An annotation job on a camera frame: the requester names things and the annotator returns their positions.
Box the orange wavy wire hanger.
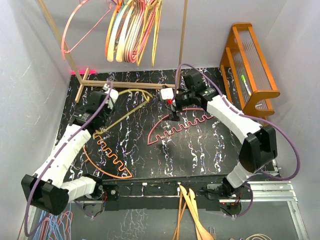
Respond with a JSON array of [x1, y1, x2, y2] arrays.
[[82, 133, 133, 180]]

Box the yellow wavy wire hanger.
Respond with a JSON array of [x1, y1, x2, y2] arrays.
[[92, 88, 154, 137]]

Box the pink wavy wire hanger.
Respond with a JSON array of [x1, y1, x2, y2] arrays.
[[147, 114, 214, 146]]

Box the pink plastic hanger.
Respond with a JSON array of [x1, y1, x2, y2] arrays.
[[122, 0, 156, 63], [127, 0, 157, 66]]

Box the yellow velvet hanger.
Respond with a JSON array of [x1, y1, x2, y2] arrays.
[[136, 0, 157, 66], [151, 0, 163, 67]]

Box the teal thin hanger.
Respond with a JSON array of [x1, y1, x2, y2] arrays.
[[114, 4, 129, 33]]

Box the orange thin hanger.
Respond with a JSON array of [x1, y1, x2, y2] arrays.
[[104, 0, 124, 58]]

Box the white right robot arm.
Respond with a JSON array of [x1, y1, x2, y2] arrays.
[[160, 72, 278, 199]]

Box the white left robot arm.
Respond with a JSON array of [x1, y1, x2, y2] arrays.
[[21, 86, 119, 215]]

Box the wooden hangers on floor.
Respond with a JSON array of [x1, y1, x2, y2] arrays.
[[172, 184, 216, 240]]

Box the pink tape strip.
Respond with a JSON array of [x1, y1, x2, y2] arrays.
[[71, 70, 97, 75]]

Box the green white marker pen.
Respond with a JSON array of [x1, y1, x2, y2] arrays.
[[240, 74, 252, 96]]

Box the orange wooden shelf rack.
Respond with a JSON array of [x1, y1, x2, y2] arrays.
[[219, 23, 280, 120]]

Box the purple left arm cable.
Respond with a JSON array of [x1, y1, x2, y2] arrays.
[[23, 81, 115, 237]]

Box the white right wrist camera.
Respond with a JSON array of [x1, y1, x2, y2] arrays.
[[159, 87, 175, 106]]

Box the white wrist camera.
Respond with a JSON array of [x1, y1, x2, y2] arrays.
[[159, 87, 175, 106], [102, 83, 119, 110]]

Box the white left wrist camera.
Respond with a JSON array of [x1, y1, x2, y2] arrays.
[[102, 83, 119, 110]]

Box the wooden clothes rack frame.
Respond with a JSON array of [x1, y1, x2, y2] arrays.
[[36, 0, 189, 103]]

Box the blue wire hangers pile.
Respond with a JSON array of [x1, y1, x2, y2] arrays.
[[32, 210, 73, 240]]

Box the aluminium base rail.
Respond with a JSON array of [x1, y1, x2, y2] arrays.
[[240, 181, 298, 202]]

